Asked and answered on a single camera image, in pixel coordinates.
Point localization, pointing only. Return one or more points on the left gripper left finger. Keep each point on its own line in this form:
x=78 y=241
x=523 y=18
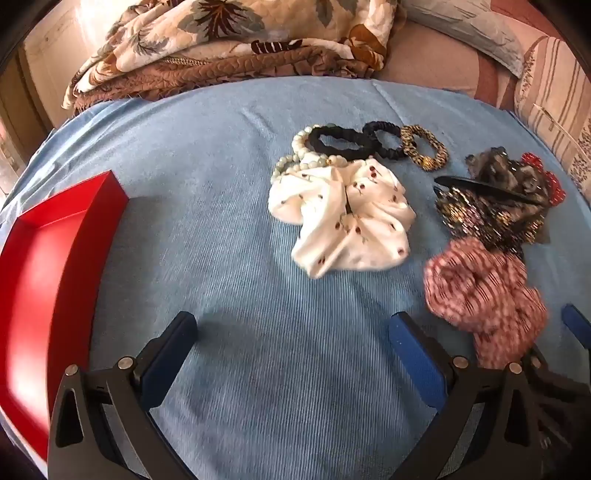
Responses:
x=81 y=442

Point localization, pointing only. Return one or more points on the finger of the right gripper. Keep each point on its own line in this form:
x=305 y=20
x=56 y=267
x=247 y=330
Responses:
x=578 y=324

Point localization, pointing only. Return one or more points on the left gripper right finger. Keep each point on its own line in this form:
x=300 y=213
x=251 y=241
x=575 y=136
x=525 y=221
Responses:
x=490 y=412

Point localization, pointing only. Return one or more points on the pink striped scrunchie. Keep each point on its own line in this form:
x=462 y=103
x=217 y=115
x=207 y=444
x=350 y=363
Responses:
x=486 y=294

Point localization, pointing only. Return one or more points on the dark glitter scrunchie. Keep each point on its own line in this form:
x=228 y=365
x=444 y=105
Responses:
x=500 y=225

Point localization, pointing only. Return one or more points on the red polka dot scrunchie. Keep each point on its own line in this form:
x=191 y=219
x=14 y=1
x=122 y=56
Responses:
x=556 y=194

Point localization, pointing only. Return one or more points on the black hair clip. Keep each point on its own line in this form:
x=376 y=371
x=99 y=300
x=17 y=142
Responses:
x=485 y=189

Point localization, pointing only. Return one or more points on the white floral scrunchie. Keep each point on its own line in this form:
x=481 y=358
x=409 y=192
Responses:
x=351 y=218

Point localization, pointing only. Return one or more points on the red rectangular tray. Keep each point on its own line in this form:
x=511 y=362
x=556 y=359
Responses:
x=51 y=267

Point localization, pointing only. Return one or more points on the striped beige pillow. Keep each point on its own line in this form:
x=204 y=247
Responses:
x=553 y=99

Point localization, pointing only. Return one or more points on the light blue bed cloth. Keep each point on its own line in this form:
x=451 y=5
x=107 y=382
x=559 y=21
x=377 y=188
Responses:
x=291 y=378

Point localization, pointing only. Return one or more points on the pink bed sheet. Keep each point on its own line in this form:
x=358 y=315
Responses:
x=422 y=56

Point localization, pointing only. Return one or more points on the grey pillow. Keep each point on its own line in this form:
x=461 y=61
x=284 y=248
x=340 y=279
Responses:
x=473 y=23

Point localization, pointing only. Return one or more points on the floral leaf print blanket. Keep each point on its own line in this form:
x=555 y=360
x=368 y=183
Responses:
x=158 y=49

